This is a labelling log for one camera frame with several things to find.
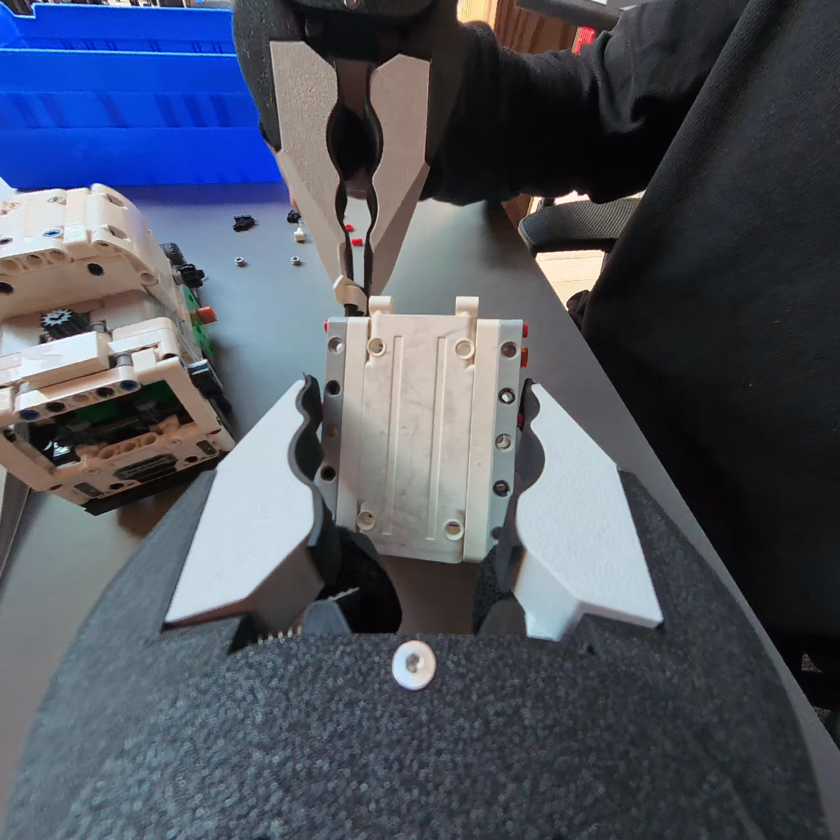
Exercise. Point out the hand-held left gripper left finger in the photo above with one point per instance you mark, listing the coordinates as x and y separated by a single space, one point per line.
249 512

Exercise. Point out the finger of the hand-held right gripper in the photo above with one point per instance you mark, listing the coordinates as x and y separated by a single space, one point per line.
403 131
305 118

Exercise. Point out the person's black clothed torso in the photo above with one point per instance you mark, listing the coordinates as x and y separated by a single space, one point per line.
735 328

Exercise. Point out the small white lego connector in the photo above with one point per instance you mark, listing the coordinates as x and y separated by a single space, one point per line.
346 289

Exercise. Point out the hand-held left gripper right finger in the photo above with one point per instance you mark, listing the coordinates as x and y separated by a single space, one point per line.
584 525

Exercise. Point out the blue plastic bin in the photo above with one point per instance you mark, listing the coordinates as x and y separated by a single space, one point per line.
118 26
118 118

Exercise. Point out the white lego tailgate module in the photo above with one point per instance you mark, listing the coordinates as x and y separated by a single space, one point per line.
420 433

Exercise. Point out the person's right forearm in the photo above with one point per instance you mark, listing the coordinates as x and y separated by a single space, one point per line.
558 105

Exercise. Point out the black mesh chair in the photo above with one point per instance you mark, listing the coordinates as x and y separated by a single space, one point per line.
577 223

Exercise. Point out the white green lego truck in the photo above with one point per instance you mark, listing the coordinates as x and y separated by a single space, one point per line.
98 367

